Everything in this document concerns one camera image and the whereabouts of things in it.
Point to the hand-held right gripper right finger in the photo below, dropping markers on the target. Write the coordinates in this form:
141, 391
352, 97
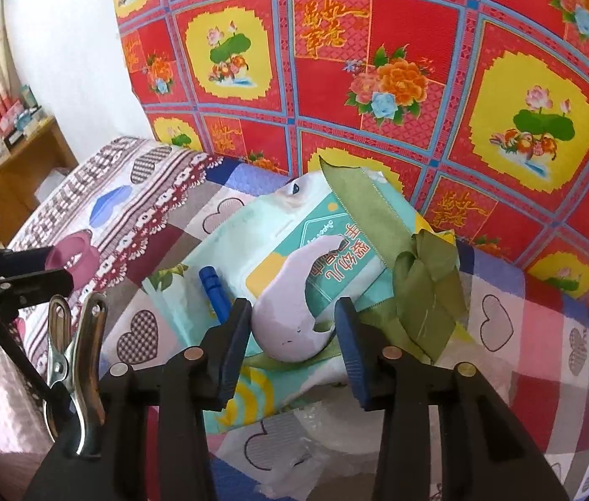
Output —
353, 360

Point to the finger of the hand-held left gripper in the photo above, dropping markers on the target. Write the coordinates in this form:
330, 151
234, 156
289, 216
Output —
28, 287
23, 261

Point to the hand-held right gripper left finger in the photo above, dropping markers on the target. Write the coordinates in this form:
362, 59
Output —
237, 344

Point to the mauve plastic piece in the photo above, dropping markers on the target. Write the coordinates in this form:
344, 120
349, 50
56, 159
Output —
75, 255

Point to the lilac plastic hook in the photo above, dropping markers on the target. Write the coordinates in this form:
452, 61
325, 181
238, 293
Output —
286, 318

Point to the clear plastic wrap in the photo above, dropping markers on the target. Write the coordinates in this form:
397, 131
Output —
284, 449

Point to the teal wet wipes packet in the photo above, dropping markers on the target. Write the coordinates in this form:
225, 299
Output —
268, 235

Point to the blue pen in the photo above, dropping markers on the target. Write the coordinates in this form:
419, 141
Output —
213, 287

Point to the pink quilted blanket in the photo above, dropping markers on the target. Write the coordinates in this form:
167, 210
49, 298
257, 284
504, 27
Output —
4, 407

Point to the brown wooden cabinet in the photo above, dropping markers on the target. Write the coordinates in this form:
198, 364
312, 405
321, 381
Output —
38, 156

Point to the teal alarm clock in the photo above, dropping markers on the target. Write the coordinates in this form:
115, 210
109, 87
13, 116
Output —
26, 121

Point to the green ribbon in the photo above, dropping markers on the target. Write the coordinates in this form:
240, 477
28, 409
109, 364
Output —
378, 219

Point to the pink box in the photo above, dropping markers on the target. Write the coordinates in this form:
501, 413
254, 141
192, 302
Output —
4, 116

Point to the teal box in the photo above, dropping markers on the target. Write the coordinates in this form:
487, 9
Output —
26, 96

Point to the patchwork heart bed sheet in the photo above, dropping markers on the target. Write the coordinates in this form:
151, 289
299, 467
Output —
529, 376

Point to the red floral printed blanket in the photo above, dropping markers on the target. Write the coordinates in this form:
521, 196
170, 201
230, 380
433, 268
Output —
326, 88

